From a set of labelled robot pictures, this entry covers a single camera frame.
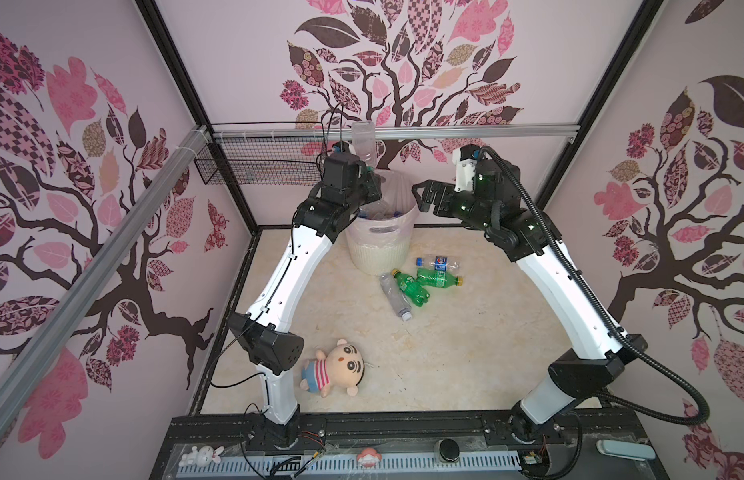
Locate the small blue label bottle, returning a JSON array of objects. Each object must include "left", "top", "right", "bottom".
[{"left": 415, "top": 254, "right": 460, "bottom": 274}]

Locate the tall clear bottle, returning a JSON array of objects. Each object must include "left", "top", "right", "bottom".
[{"left": 379, "top": 273, "right": 412, "bottom": 321}]

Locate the black round knob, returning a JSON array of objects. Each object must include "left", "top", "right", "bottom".
[{"left": 435, "top": 438, "right": 461, "bottom": 463}]

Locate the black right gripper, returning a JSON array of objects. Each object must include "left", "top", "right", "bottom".
[{"left": 412, "top": 183, "right": 494, "bottom": 239}]

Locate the cartoon boy plush doll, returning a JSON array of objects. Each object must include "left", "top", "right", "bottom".
[{"left": 299, "top": 339, "right": 366, "bottom": 398}]

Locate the white bunny figurine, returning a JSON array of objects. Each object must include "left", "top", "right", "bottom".
[{"left": 178, "top": 445, "right": 225, "bottom": 468}]

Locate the aluminium rail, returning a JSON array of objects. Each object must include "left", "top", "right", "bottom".
[
  {"left": 213, "top": 123, "right": 580, "bottom": 140},
  {"left": 0, "top": 125, "right": 209, "bottom": 439}
]

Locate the black corrugated cable conduit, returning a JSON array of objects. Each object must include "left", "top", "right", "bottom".
[{"left": 479, "top": 145, "right": 710, "bottom": 427}]

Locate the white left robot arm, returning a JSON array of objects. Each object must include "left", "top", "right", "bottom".
[{"left": 228, "top": 152, "right": 382, "bottom": 429}]

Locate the white ribbed trash bin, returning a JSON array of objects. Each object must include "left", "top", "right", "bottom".
[{"left": 347, "top": 227, "right": 412, "bottom": 275}]

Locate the white vent strip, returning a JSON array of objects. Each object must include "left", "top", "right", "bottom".
[{"left": 175, "top": 451, "right": 521, "bottom": 479}]

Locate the green bottle yellow cap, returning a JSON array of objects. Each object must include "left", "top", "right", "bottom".
[{"left": 417, "top": 268, "right": 464, "bottom": 288}]

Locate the square clear bottle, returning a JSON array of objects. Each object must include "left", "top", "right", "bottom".
[{"left": 351, "top": 121, "right": 378, "bottom": 168}]

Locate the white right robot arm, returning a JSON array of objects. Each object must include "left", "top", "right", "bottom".
[{"left": 412, "top": 144, "right": 647, "bottom": 443}]

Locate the aluminium rail left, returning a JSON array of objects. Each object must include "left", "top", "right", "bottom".
[{"left": 0, "top": 125, "right": 209, "bottom": 439}]

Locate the white handle device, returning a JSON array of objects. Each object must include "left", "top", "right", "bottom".
[{"left": 596, "top": 439, "right": 657, "bottom": 461}]

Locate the green plastic bottle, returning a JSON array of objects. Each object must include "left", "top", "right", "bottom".
[{"left": 391, "top": 269, "right": 430, "bottom": 307}]

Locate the black wire basket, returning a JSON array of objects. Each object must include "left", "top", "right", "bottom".
[{"left": 194, "top": 126, "right": 331, "bottom": 186}]

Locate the aluminium rail back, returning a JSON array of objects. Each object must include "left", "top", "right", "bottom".
[{"left": 213, "top": 123, "right": 580, "bottom": 140}]

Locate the red white small figurine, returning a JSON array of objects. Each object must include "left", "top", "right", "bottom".
[{"left": 356, "top": 447, "right": 382, "bottom": 469}]

